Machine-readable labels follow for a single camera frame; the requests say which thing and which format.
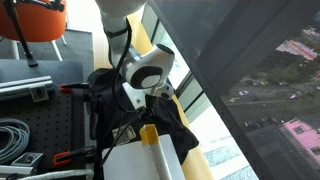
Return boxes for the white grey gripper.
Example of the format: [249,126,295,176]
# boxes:
[122,82,146,110]

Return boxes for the black jacket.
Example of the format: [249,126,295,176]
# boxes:
[88,68,199,180]

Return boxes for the small metallic foil piece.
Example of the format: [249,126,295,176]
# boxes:
[112,125,137,145]

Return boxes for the far black orange clamp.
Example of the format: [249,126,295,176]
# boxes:
[59,82,90,94]

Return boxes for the black orange clamp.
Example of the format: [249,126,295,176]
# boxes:
[59,82,90,94]
[53,145,97,167]

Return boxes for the near black orange clamp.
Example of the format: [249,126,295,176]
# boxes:
[53,145,97,167]

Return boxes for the orange chair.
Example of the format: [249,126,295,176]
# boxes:
[0,0,67,61]

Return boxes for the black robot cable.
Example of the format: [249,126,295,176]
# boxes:
[99,18,158,168]

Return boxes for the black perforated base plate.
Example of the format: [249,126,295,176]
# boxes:
[0,89,86,173]

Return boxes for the white braided rope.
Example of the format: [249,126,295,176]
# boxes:
[6,168,95,180]

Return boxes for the silver aluminium rail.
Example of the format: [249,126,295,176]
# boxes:
[0,76,55,102]

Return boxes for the grey coiled cable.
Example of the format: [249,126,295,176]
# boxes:
[0,117,31,165]

